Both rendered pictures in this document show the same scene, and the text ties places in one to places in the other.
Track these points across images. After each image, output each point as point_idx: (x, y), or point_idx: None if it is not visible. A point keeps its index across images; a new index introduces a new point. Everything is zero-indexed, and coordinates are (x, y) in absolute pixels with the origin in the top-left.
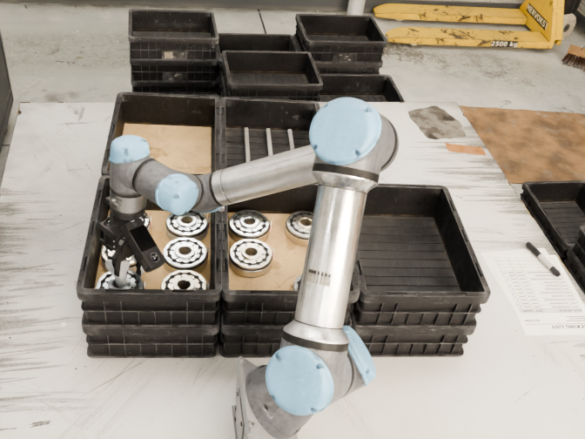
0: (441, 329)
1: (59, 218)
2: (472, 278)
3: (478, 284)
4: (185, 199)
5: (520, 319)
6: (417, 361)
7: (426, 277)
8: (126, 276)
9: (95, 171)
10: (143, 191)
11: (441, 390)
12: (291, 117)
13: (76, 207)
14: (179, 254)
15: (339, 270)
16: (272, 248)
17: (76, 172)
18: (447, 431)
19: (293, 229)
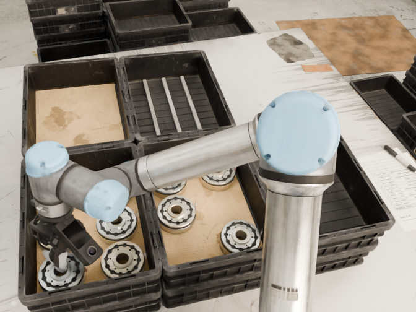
0: (351, 252)
1: None
2: (372, 203)
3: (381, 211)
4: (117, 205)
5: (396, 216)
6: (328, 275)
7: (327, 203)
8: (66, 263)
9: (17, 135)
10: (70, 203)
11: (354, 299)
12: (181, 65)
13: (5, 176)
14: (112, 226)
15: (306, 281)
16: (195, 203)
17: (0, 140)
18: None
19: (208, 178)
